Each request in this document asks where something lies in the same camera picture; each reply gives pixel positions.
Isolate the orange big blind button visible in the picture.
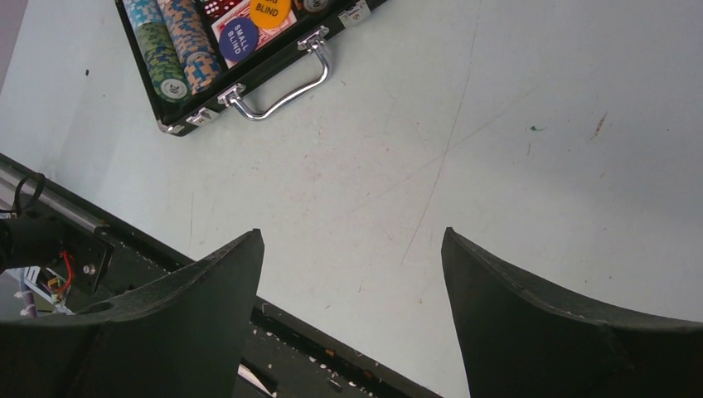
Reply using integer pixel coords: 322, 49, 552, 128
250, 0, 292, 29

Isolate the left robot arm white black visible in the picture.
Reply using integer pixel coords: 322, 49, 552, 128
1, 218, 63, 272

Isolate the black aluminium poker case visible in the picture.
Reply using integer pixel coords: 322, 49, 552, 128
115, 1, 382, 137

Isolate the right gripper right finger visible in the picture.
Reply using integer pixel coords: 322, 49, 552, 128
441, 228, 702, 397

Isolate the purple blue chip stack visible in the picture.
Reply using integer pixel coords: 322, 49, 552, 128
157, 0, 222, 95

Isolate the green chip stack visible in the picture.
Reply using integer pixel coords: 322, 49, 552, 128
135, 22, 191, 104

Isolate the blue small blind button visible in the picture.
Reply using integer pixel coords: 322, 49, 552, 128
218, 17, 259, 62

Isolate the brown chip stack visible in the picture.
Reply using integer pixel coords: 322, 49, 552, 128
295, 0, 332, 14

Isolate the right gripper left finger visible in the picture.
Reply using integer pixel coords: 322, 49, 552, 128
1, 229, 264, 397

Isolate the red dice row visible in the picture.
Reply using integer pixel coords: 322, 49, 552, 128
201, 0, 241, 20

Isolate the light blue chip stack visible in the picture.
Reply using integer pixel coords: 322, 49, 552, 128
122, 0, 164, 31

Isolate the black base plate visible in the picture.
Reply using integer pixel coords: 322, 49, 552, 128
1, 157, 430, 397

